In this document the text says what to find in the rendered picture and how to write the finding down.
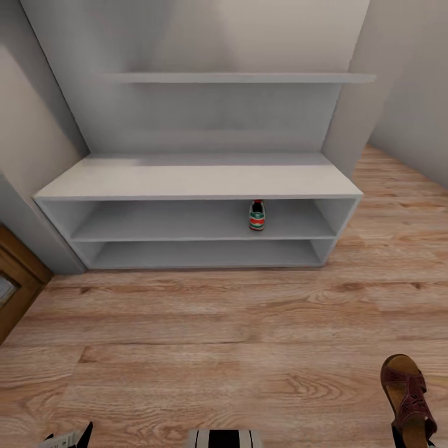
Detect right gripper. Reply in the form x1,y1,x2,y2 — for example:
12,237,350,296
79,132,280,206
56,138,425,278
392,426,436,448

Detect robot trunk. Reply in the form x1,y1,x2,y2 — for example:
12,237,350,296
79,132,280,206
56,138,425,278
184,430,264,448

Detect gym shoe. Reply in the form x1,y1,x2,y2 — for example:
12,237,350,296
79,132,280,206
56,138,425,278
250,199,266,231

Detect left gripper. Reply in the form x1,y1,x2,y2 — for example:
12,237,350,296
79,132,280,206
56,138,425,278
46,421,93,448

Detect sandal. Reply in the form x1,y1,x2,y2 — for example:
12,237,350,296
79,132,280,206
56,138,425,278
380,354,437,448

